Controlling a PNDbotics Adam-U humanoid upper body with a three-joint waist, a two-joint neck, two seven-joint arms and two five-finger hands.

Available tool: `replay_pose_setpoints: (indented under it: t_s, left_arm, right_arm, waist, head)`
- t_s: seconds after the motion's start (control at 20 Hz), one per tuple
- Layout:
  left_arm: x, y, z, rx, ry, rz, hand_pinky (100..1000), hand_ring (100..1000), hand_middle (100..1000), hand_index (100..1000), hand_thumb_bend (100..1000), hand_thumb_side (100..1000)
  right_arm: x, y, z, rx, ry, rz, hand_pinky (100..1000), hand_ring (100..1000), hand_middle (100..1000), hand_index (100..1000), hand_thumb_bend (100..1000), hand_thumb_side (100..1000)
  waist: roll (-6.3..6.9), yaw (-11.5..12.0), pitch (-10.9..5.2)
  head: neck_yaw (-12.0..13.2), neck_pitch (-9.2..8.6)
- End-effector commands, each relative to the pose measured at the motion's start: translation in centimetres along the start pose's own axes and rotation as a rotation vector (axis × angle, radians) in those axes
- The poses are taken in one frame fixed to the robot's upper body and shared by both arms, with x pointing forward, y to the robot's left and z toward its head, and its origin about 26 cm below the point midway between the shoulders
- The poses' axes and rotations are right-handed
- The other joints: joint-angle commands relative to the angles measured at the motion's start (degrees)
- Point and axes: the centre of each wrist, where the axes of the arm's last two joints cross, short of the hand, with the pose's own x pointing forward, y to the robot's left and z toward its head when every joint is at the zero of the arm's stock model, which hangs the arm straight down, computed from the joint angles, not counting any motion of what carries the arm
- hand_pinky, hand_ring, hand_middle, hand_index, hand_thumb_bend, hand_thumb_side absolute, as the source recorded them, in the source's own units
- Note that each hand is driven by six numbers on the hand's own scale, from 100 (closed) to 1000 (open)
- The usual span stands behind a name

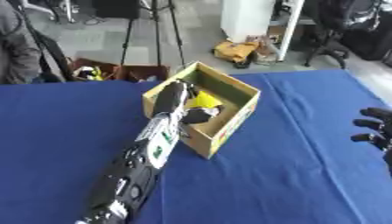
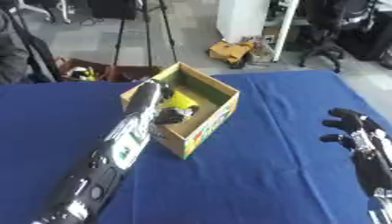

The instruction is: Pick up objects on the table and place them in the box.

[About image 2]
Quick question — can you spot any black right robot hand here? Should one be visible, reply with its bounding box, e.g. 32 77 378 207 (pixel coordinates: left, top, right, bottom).
318 107 392 197

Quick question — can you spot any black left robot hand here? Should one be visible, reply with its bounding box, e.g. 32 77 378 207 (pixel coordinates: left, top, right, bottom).
123 78 201 126

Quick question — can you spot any person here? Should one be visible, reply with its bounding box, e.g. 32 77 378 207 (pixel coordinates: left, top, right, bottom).
0 8 34 86

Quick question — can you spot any yellow and white toy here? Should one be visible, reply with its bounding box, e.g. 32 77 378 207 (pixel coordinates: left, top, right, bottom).
67 66 100 82

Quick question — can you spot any yellow toy object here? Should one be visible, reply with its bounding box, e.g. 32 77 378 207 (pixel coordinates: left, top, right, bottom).
157 89 201 110

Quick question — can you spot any black office chair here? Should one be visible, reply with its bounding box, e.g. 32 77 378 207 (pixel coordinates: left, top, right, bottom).
297 0 361 74

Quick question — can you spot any brown storage box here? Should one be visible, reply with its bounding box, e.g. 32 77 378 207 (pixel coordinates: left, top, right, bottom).
53 56 163 83

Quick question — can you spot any black tripod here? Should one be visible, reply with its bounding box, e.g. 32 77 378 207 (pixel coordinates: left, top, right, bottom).
110 0 181 70

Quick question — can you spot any white board panel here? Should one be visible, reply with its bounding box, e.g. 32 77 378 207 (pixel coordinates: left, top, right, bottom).
270 0 302 63

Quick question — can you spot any white pillar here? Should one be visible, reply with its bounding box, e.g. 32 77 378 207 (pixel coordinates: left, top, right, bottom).
215 0 271 45

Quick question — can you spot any tan cardboard box green inside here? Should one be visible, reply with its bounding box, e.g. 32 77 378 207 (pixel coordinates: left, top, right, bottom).
119 61 241 160

